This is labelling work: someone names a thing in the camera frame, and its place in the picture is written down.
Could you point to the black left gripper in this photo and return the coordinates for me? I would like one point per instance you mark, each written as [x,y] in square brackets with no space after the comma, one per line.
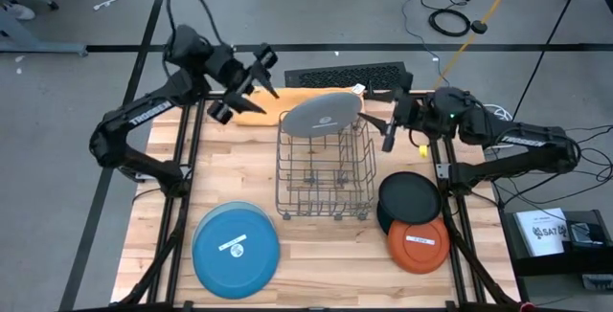
[234,70]

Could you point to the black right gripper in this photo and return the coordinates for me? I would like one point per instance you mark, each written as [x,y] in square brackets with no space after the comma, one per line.
[407,113]

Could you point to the black plate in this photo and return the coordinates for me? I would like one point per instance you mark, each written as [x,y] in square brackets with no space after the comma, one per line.
[409,197]

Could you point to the dark teal plate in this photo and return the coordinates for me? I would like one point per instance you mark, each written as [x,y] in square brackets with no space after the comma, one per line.
[382,221]

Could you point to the orange plate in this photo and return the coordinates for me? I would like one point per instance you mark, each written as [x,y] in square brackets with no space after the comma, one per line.
[416,254]

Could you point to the large blue plate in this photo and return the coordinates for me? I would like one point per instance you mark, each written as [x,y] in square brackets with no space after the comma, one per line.
[249,264]

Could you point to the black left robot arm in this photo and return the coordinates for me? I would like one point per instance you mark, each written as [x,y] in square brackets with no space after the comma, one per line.
[143,111]

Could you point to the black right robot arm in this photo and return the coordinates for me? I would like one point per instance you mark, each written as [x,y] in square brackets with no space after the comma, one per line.
[522,140]

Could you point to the yellow cloth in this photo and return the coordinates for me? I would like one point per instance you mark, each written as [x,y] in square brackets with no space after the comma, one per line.
[258,111]

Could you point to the white paper tag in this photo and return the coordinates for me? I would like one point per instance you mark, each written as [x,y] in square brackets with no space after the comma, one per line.
[358,89]

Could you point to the small yellow clip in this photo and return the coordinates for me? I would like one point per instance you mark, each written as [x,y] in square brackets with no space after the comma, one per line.
[423,151]

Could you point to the black round puck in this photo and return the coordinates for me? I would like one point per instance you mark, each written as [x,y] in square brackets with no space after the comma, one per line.
[479,27]

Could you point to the white booklet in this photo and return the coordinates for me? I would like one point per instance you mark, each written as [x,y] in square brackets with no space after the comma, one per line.
[541,230]

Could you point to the black equipment box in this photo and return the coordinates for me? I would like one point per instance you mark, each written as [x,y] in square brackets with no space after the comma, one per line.
[551,266]

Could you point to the grey device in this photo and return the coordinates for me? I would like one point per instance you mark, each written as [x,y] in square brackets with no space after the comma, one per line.
[597,282]

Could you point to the black aluminium table frame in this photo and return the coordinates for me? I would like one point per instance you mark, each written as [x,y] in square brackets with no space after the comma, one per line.
[197,135]

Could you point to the grey metal bracket plate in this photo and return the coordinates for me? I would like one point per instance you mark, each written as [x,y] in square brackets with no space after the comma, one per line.
[443,171]

